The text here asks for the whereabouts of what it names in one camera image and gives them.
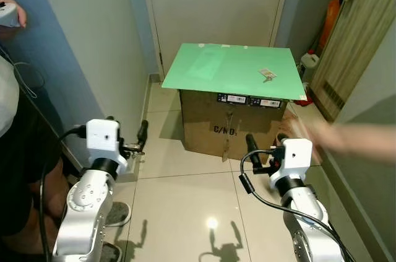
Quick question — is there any white handheld controller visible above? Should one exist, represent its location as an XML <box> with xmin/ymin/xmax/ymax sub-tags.
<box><xmin>0</xmin><ymin>3</ymin><xmax>22</xmax><ymax>28</ymax></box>

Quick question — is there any person's bare hand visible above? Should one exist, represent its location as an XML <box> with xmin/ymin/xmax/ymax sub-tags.
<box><xmin>288</xmin><ymin>116</ymin><xmax>329</xmax><ymax>159</ymax></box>

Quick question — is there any person's hand with controller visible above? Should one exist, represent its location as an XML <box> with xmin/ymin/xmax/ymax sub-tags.
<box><xmin>0</xmin><ymin>0</ymin><xmax>28</xmax><ymax>28</ymax></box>

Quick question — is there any black white shipping label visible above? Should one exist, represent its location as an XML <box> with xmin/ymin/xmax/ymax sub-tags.
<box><xmin>217</xmin><ymin>93</ymin><xmax>249</xmax><ymax>105</ymax></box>
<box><xmin>250</xmin><ymin>97</ymin><xmax>286</xmax><ymax>109</ymax></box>

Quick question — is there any grey slipper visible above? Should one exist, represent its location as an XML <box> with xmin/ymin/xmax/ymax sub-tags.
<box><xmin>98</xmin><ymin>242</ymin><xmax>123</xmax><ymax>262</ymax></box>
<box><xmin>102</xmin><ymin>202</ymin><xmax>132</xmax><ymax>228</ymax></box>

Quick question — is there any white plastic jug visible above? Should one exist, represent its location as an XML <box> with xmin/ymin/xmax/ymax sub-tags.
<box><xmin>301</xmin><ymin>51</ymin><xmax>321</xmax><ymax>80</ymax></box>

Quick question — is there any pale green plastic sheet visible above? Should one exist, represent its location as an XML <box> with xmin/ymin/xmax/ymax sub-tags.
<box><xmin>161</xmin><ymin>43</ymin><xmax>309</xmax><ymax>103</ymax></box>

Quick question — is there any person in black shorts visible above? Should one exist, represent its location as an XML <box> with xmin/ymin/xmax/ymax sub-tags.
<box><xmin>0</xmin><ymin>55</ymin><xmax>72</xmax><ymax>256</ymax></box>

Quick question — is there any wooden cabinet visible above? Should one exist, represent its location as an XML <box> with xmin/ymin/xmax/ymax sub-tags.
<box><xmin>309</xmin><ymin>0</ymin><xmax>396</xmax><ymax>121</ymax></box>

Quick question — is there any white door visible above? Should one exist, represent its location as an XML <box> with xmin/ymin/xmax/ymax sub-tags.
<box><xmin>139</xmin><ymin>0</ymin><xmax>291</xmax><ymax>77</ymax></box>

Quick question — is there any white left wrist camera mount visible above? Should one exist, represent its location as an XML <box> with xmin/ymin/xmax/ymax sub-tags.
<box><xmin>85</xmin><ymin>118</ymin><xmax>129</xmax><ymax>165</ymax></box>

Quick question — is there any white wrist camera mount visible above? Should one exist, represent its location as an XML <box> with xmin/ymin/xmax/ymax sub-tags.
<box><xmin>85</xmin><ymin>118</ymin><xmax>129</xmax><ymax>165</ymax></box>
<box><xmin>270</xmin><ymin>139</ymin><xmax>313</xmax><ymax>190</ymax></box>

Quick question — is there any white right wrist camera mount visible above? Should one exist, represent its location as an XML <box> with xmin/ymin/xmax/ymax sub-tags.
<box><xmin>270</xmin><ymin>139</ymin><xmax>313</xmax><ymax>190</ymax></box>

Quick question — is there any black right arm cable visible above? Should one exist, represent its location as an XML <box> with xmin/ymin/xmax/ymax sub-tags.
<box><xmin>238</xmin><ymin>148</ymin><xmax>356</xmax><ymax>262</ymax></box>

